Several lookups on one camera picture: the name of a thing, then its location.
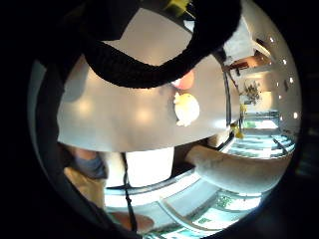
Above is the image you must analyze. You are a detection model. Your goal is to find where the pink round toy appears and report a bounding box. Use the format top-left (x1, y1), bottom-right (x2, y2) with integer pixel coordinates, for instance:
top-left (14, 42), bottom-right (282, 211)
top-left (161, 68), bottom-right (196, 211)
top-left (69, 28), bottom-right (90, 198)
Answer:
top-left (170, 69), bottom-right (195, 92)

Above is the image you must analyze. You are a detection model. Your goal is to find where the white and yellow soft toy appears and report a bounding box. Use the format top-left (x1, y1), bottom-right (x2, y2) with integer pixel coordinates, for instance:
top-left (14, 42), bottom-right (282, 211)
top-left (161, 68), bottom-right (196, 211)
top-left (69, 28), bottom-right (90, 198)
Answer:
top-left (172, 92), bottom-right (201, 127)

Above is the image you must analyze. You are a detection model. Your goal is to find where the the person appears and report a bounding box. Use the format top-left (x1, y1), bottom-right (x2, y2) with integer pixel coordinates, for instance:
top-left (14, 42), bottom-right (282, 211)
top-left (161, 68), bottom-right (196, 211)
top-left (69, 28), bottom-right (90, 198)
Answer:
top-left (105, 146), bottom-right (176, 234)

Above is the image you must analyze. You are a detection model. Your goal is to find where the wooden shelf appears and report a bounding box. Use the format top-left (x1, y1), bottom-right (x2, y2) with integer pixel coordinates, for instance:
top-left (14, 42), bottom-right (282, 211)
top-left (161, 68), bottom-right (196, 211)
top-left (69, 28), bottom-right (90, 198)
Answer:
top-left (224, 53), bottom-right (272, 77)

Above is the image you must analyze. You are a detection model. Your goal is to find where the potted plant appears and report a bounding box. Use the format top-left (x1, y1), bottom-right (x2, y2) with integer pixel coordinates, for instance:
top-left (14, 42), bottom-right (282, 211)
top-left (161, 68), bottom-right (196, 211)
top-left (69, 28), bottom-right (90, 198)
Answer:
top-left (241, 80), bottom-right (263, 106)

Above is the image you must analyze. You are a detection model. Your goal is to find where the yellow tag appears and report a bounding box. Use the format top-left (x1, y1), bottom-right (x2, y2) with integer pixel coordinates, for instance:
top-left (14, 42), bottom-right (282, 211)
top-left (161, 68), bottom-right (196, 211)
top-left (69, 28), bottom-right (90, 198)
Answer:
top-left (230, 122), bottom-right (245, 140)

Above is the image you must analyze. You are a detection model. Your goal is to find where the black lanyard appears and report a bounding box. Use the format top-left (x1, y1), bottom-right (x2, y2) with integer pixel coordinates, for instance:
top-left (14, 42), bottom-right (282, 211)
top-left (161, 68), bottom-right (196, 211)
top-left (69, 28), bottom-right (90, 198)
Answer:
top-left (120, 152), bottom-right (140, 233)

